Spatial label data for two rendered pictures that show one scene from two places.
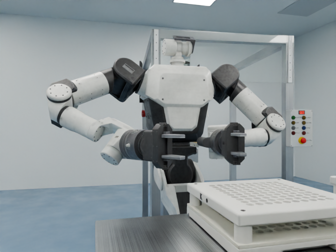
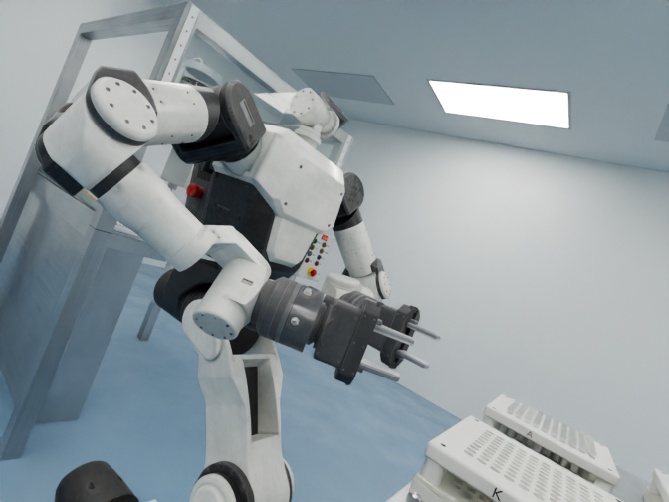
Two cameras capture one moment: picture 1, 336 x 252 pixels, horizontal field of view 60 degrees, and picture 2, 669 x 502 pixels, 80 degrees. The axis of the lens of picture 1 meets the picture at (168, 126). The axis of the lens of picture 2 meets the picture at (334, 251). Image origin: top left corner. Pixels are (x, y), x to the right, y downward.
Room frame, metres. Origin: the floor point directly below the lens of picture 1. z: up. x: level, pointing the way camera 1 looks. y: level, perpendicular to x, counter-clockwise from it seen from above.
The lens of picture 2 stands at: (0.42, 0.46, 1.10)
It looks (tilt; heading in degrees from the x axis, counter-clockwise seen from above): 0 degrees down; 317
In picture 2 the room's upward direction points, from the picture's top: 22 degrees clockwise
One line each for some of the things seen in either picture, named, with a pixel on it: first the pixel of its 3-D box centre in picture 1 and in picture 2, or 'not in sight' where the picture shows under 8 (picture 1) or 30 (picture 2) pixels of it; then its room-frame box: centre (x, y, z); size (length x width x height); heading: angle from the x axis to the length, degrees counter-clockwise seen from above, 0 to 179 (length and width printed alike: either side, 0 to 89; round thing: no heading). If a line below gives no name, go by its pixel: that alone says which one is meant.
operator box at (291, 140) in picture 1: (299, 128); (313, 255); (2.08, -0.94, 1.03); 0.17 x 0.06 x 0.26; 98
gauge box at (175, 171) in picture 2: not in sight; (190, 165); (2.18, -0.19, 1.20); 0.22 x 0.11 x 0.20; 8
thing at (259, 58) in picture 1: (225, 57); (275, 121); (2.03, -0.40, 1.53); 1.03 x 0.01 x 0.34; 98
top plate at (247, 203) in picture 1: (264, 196); (533, 481); (0.57, -0.19, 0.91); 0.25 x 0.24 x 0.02; 104
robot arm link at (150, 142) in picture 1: (149, 145); (326, 328); (0.82, 0.05, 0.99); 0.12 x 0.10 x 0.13; 46
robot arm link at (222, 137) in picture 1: (230, 142); (381, 325); (0.92, -0.20, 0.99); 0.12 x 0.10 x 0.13; 6
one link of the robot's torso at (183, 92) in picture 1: (173, 101); (262, 196); (1.24, -0.02, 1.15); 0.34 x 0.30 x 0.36; 104
